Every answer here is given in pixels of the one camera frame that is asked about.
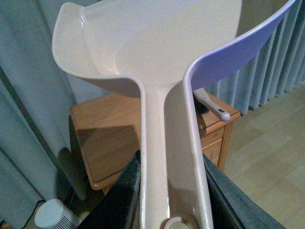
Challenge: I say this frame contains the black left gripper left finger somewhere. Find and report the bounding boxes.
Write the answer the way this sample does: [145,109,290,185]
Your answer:
[77,150,141,229]

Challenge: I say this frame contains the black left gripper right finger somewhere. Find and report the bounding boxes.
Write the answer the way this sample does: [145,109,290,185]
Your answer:
[203,155,284,229]

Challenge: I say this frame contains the beige hand brush black bristles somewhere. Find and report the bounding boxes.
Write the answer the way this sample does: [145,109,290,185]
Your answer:
[193,88,230,122]

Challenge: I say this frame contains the beige plastic dustpan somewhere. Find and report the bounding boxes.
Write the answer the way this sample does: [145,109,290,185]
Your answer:
[52,0,293,229]

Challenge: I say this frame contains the white cylindrical air purifier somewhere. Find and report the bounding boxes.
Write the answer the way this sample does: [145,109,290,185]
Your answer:
[34,199,81,229]

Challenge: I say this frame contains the wooden nightstand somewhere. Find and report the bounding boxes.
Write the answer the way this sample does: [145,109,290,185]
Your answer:
[70,94,241,193]

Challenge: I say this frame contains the grey-blue curtain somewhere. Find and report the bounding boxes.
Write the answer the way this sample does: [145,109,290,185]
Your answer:
[0,0,305,229]

